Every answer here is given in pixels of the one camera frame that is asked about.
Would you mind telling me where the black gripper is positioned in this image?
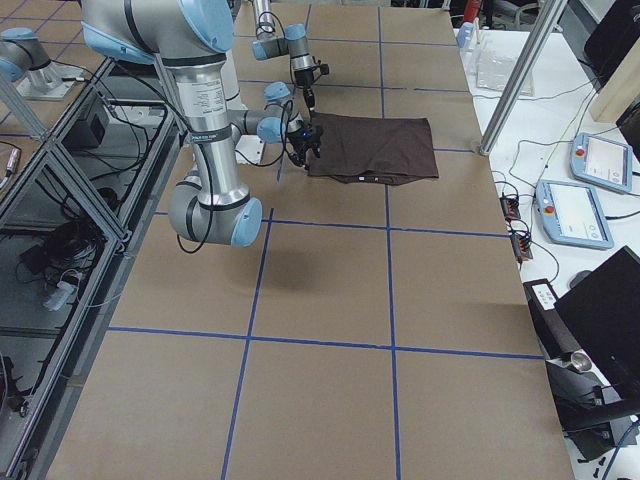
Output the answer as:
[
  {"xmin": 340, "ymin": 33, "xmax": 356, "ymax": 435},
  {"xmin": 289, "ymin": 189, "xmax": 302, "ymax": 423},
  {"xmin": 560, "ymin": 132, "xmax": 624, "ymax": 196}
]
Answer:
[
  {"xmin": 293, "ymin": 62, "xmax": 330, "ymax": 117},
  {"xmin": 288, "ymin": 125, "xmax": 324, "ymax": 169}
]

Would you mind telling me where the dark brown t-shirt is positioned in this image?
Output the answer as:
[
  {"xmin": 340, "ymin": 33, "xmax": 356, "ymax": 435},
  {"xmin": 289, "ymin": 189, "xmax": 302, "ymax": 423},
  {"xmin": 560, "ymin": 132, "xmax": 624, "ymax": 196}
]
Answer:
[{"xmin": 307, "ymin": 113, "xmax": 439, "ymax": 186}]

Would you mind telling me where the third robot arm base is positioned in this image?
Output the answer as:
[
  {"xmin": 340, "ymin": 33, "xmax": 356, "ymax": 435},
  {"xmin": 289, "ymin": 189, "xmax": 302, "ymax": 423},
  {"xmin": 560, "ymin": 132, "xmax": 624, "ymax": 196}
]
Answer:
[{"xmin": 1, "ymin": 27, "xmax": 85, "ymax": 101}]

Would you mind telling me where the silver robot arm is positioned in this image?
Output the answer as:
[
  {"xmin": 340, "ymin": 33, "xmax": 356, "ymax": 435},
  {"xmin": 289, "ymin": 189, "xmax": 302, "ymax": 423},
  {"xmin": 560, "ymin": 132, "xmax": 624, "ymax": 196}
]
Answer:
[
  {"xmin": 81, "ymin": 1, "xmax": 323, "ymax": 247},
  {"xmin": 252, "ymin": 1, "xmax": 330, "ymax": 116}
]

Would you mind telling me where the clear plastic bag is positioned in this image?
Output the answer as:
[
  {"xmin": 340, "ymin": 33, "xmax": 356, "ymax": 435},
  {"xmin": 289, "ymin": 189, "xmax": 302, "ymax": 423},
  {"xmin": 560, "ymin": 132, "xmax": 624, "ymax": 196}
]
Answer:
[{"xmin": 471, "ymin": 41, "xmax": 521, "ymax": 92}]

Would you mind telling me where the near teach pendant tablet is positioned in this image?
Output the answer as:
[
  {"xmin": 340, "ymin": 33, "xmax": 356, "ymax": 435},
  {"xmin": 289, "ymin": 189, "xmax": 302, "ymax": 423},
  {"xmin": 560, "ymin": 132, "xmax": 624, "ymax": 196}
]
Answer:
[{"xmin": 535, "ymin": 180, "xmax": 614, "ymax": 250}]

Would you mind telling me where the teach pendant tablet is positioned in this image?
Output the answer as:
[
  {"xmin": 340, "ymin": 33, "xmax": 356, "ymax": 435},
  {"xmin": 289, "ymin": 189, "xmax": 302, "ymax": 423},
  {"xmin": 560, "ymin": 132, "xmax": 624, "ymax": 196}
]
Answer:
[
  {"xmin": 569, "ymin": 132, "xmax": 634, "ymax": 194},
  {"xmin": 535, "ymin": 180, "xmax": 614, "ymax": 250}
]

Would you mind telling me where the far teach pendant tablet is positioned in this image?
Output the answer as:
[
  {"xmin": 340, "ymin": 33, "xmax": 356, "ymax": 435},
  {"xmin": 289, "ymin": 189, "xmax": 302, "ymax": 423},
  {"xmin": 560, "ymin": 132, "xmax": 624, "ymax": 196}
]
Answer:
[{"xmin": 569, "ymin": 132, "xmax": 634, "ymax": 194}]

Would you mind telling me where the black monitor on stand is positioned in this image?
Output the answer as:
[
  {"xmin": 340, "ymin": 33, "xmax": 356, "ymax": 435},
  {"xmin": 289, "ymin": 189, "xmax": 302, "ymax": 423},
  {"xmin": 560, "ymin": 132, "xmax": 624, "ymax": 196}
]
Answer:
[{"xmin": 524, "ymin": 246, "xmax": 639, "ymax": 460}]

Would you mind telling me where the aluminium frame post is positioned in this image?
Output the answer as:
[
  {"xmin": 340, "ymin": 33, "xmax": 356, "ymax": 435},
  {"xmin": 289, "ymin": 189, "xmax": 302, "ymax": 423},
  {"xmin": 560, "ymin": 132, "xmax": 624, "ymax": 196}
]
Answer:
[{"xmin": 478, "ymin": 0, "xmax": 568, "ymax": 156}]

